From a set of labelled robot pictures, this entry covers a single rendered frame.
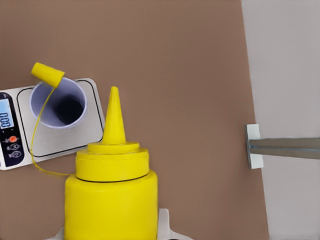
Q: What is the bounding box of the white frame post foot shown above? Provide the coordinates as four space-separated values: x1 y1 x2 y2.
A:
244 123 264 170

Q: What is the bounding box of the white paper cup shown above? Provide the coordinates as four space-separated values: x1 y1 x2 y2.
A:
29 77 88 130

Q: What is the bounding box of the silver frame post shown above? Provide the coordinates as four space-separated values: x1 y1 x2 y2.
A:
248 136 320 160

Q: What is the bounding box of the silver digital kitchen scale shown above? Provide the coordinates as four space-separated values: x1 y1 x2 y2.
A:
0 77 106 171

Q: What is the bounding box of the yellow tethered bottle cap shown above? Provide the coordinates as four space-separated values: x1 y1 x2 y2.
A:
29 62 76 179

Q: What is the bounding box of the yellow sauce squeeze bottle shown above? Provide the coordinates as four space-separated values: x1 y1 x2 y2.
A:
63 86 159 240

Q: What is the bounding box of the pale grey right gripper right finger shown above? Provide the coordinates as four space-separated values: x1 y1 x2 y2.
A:
157 208 195 240

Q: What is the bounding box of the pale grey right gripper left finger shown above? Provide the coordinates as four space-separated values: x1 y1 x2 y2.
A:
46 226 66 240

